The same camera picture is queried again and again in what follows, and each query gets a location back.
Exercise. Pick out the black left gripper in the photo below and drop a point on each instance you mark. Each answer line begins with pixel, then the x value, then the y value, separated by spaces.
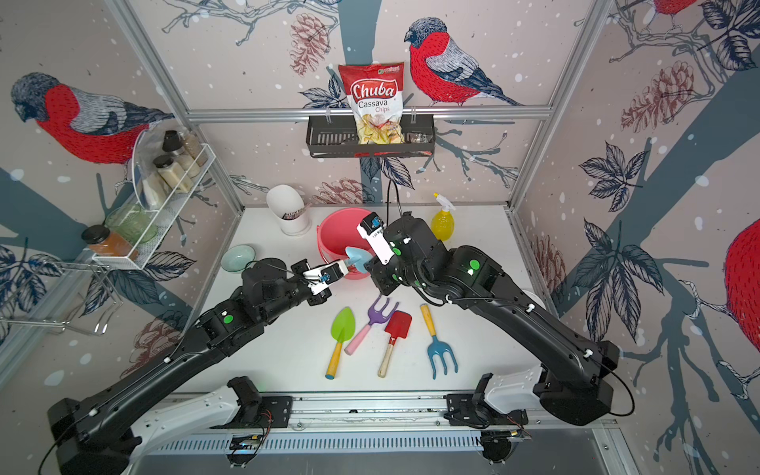
pixel 300 266

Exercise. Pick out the yellow spray bottle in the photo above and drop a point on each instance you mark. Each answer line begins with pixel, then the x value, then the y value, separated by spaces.
pixel 443 223

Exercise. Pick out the light blue toy trowel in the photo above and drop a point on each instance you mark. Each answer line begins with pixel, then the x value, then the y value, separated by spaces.
pixel 354 260

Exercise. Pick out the green toy shovel yellow handle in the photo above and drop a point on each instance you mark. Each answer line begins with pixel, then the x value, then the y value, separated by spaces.
pixel 342 330

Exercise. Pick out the pink plastic bucket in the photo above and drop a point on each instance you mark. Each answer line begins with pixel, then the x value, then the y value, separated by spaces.
pixel 339 231

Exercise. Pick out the purple toy rake pink handle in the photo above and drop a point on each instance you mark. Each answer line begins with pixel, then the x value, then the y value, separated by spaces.
pixel 379 313

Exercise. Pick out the blue toy fork yellow handle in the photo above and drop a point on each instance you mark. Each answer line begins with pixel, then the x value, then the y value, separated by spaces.
pixel 437 348

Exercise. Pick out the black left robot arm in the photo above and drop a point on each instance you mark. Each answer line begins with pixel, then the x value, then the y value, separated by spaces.
pixel 111 430

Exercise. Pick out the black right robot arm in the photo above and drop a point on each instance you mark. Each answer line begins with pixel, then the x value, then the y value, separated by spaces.
pixel 570 381

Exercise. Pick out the white ceramic cup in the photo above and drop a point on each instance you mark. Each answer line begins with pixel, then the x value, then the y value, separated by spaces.
pixel 289 209

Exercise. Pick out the light green bowl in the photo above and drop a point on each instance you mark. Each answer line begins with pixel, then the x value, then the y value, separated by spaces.
pixel 237 258

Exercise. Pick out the red Chuba chips bag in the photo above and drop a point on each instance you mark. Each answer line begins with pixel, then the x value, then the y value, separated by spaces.
pixel 375 96

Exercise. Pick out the spice bottle black cap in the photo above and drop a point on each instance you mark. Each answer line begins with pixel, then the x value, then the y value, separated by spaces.
pixel 173 174
pixel 174 146

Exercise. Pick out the green glass jar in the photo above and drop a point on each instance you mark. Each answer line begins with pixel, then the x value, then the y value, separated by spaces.
pixel 133 223

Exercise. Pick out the orange jar black lid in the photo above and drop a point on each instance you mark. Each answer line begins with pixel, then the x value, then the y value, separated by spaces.
pixel 103 241

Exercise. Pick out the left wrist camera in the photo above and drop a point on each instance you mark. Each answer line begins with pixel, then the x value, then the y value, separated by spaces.
pixel 320 278

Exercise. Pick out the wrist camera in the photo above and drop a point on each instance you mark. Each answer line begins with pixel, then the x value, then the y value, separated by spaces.
pixel 371 228
pixel 320 278

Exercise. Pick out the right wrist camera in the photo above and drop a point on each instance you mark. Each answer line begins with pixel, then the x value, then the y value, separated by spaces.
pixel 371 228

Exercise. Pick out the red toy spade wooden handle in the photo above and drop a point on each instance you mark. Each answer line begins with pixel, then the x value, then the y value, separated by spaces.
pixel 398 327

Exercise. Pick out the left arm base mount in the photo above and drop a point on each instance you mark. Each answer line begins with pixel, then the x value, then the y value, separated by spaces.
pixel 256 410

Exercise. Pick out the black wall basket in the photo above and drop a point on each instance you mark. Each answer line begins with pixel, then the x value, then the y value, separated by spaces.
pixel 344 137

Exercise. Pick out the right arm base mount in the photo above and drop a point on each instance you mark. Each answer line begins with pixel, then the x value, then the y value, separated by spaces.
pixel 471 410

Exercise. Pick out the white wire wall shelf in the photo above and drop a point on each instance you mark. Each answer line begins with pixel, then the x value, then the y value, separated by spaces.
pixel 154 195

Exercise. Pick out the chrome wire rack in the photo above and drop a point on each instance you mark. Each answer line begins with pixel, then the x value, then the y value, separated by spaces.
pixel 58 297

